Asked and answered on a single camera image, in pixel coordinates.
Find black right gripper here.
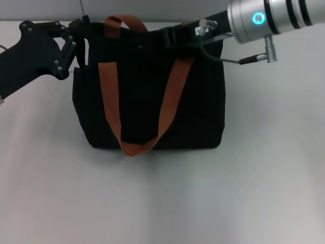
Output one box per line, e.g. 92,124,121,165
162,10,233,49

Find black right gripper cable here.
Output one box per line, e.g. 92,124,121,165
200,38,267,66

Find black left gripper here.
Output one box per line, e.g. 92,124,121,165
0,15,91,101

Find black bag with orange handles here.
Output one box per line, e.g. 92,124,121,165
71,14,226,158

